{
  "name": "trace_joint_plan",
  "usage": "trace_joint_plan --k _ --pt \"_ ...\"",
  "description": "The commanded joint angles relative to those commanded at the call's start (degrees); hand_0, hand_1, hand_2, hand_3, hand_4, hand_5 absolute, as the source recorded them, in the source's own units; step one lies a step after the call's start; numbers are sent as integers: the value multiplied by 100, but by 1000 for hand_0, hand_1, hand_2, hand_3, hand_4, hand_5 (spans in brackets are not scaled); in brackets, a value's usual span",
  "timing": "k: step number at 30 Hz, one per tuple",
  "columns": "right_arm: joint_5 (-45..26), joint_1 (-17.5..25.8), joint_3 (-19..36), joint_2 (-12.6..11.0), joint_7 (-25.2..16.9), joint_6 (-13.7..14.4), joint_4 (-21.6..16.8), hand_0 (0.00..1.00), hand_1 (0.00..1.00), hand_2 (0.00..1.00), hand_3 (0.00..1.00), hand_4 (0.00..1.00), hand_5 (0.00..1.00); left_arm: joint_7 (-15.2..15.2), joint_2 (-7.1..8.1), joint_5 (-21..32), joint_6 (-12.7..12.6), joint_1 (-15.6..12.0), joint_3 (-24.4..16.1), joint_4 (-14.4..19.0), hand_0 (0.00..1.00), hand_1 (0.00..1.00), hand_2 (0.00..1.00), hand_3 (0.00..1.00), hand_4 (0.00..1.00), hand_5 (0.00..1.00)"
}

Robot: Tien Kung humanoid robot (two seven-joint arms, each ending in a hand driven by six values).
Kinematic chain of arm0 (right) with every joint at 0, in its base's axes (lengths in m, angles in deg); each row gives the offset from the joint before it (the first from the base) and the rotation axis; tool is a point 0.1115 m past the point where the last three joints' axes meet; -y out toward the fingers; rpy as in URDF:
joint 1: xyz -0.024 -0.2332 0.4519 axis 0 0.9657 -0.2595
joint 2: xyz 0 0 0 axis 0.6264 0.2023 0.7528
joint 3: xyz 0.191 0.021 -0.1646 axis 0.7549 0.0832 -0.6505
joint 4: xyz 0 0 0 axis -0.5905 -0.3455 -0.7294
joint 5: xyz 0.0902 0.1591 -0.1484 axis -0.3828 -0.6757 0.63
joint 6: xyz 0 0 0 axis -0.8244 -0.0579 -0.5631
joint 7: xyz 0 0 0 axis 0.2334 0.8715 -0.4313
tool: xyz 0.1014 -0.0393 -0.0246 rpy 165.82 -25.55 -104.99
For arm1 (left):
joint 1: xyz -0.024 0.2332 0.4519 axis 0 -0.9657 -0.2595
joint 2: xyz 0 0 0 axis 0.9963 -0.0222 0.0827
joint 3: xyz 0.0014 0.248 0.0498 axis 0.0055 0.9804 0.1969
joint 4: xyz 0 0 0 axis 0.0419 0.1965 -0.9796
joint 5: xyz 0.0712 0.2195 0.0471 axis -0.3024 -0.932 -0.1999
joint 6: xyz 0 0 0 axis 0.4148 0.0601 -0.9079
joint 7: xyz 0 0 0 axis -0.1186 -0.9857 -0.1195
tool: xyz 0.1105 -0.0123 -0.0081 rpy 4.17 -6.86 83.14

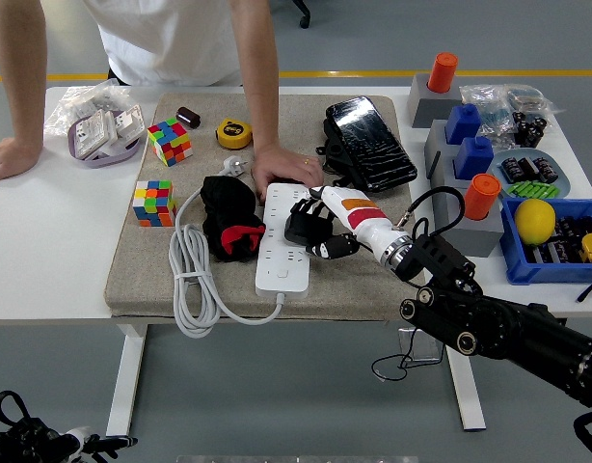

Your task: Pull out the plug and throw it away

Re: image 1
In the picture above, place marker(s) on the person's left hand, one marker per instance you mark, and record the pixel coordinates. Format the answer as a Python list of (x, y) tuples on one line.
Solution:
[(281, 166)]

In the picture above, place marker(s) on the person's right hand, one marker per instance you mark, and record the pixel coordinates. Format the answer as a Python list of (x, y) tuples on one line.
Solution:
[(14, 154)]

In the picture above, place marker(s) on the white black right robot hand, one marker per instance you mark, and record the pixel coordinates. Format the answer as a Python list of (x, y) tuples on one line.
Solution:
[(363, 217)]

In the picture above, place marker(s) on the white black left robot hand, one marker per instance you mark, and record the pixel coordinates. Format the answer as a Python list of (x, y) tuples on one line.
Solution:
[(79, 436)]

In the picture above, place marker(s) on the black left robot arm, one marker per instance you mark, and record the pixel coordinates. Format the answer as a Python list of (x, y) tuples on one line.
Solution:
[(26, 441)]

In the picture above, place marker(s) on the person's right forearm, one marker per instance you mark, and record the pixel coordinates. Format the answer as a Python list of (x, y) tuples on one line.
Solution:
[(18, 72)]

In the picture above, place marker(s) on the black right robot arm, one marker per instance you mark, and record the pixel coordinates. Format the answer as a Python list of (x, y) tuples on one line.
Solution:
[(493, 323)]

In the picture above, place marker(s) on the person's left forearm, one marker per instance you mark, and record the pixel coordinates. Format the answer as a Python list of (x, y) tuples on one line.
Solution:
[(257, 72)]

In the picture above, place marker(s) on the black pouch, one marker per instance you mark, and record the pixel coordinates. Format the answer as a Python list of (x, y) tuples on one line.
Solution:
[(332, 154)]

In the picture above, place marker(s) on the black red fabric bundle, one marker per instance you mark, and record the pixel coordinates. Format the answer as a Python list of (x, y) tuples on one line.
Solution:
[(228, 202)]

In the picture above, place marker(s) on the white table leg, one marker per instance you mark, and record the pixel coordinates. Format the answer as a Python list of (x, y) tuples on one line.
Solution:
[(127, 386), (467, 395)]

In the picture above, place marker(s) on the shiny black phone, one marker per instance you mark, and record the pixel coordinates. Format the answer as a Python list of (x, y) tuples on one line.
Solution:
[(368, 144)]

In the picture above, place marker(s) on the clear bag of white sockets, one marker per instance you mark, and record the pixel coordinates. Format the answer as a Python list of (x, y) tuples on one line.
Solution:
[(84, 99)]

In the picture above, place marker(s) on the purple oval tray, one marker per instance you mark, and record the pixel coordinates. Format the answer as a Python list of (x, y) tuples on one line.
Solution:
[(108, 160)]

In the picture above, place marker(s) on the grey holder block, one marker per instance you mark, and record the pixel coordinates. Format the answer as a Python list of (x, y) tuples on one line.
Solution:
[(431, 111), (433, 140), (484, 236)]

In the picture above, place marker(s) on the dark brown cylinder capacitor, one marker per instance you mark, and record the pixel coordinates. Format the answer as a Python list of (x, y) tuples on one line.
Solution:
[(188, 117)]

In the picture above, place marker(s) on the multicolour puzzle cube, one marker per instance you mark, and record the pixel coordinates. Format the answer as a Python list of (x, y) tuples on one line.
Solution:
[(170, 142), (153, 202)]

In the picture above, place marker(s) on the orange cylinder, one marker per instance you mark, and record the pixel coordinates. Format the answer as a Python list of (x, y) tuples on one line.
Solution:
[(444, 72), (481, 195)]

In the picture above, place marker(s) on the blue square block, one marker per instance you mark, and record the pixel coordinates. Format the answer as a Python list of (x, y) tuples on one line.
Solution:
[(475, 156), (464, 123)]

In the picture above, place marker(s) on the silver floor plate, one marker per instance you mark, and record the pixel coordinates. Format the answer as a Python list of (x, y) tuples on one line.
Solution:
[(423, 349)]

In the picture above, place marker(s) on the black office chair base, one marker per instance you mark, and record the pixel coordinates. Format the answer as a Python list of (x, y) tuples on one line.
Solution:
[(303, 14)]

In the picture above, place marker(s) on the blue plastic bin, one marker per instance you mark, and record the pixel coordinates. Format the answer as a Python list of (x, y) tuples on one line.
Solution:
[(518, 270)]

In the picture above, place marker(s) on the clear bag of small parts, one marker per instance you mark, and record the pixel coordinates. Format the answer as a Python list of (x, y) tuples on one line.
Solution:
[(484, 103)]

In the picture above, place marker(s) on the yellow lemon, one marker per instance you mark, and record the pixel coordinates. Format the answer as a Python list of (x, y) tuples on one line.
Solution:
[(534, 222)]

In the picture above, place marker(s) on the person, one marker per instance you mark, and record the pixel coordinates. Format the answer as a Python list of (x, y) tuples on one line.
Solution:
[(166, 38)]

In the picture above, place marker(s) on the grey-brown fabric mat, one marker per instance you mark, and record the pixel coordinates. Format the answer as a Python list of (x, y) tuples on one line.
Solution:
[(142, 270)]

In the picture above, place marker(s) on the green battery pile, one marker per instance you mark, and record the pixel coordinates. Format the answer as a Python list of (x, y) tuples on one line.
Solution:
[(534, 189)]

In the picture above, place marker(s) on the black capacitor cluster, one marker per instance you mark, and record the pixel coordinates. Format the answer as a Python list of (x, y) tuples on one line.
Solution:
[(530, 130)]

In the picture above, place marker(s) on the clear bag with round tin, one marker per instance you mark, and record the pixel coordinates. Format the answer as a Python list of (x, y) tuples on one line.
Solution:
[(525, 99)]

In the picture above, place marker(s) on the blue-grey plate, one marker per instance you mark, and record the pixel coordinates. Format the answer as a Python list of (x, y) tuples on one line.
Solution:
[(563, 185)]

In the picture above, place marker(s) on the white wall socket panel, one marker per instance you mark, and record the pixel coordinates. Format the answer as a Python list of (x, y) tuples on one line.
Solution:
[(129, 120), (91, 132)]

